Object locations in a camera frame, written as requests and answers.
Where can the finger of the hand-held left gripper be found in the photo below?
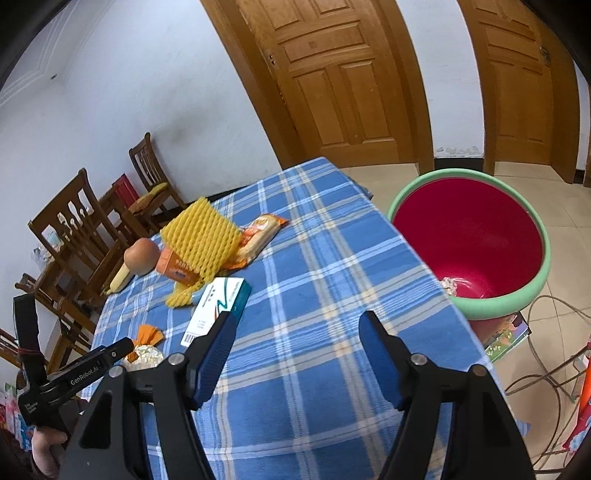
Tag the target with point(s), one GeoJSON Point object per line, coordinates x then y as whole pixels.
{"type": "Point", "coordinates": [27, 337]}
{"type": "Point", "coordinates": [115, 348]}

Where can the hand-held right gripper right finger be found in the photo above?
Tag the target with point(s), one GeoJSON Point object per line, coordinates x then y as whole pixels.
{"type": "Point", "coordinates": [378, 350]}

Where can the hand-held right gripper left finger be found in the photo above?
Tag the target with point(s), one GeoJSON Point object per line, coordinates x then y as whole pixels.
{"type": "Point", "coordinates": [217, 350]}

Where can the gold and orange foil wrapper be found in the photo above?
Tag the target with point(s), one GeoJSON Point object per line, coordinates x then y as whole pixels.
{"type": "Point", "coordinates": [145, 355]}

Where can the white and teal medicine box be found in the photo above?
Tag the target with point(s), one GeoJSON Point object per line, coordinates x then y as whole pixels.
{"type": "Point", "coordinates": [217, 300]}

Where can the small orange box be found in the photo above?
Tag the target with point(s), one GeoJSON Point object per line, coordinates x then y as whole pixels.
{"type": "Point", "coordinates": [171, 267]}

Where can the white paper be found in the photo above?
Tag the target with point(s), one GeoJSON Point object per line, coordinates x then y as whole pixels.
{"type": "Point", "coordinates": [448, 285]}

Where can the yellow foam fruit net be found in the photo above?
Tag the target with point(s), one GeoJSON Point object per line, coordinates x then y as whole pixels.
{"type": "Point", "coordinates": [203, 240]}

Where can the orange snack packet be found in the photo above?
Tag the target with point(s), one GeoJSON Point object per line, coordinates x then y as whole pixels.
{"type": "Point", "coordinates": [258, 235]}

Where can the red basin with green rim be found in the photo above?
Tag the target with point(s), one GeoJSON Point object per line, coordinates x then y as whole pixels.
{"type": "Point", "coordinates": [461, 230]}

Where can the person's left hand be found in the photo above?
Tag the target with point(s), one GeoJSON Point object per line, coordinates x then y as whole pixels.
{"type": "Point", "coordinates": [48, 450]}

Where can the dark wooden chair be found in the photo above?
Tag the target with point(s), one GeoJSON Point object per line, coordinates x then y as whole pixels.
{"type": "Point", "coordinates": [51, 318]}

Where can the pale yellow banana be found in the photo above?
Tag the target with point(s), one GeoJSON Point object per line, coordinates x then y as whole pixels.
{"type": "Point", "coordinates": [119, 279]}

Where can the round brown fruit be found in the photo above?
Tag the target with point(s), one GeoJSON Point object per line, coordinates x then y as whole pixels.
{"type": "Point", "coordinates": [141, 256]}

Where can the blue plaid tablecloth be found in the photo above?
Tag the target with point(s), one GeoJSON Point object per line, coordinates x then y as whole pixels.
{"type": "Point", "coordinates": [300, 277]}

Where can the large wooden slatted chair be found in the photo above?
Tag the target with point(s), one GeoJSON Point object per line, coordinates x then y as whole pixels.
{"type": "Point", "coordinates": [78, 221]}

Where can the yellow seat cushion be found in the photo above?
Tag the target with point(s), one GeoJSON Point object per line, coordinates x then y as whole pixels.
{"type": "Point", "coordinates": [147, 198]}

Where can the red chair back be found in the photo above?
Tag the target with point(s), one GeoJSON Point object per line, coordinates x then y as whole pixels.
{"type": "Point", "coordinates": [123, 189]}

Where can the wooden chair with cushion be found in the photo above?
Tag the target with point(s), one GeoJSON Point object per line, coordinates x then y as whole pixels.
{"type": "Point", "coordinates": [147, 161]}

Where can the red printed bag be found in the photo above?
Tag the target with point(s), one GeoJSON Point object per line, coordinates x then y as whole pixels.
{"type": "Point", "coordinates": [579, 415]}

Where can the wide wooden panel door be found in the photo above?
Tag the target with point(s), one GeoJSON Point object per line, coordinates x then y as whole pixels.
{"type": "Point", "coordinates": [332, 83]}

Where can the narrow wooden panel door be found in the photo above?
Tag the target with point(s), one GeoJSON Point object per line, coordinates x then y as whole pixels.
{"type": "Point", "coordinates": [512, 83]}

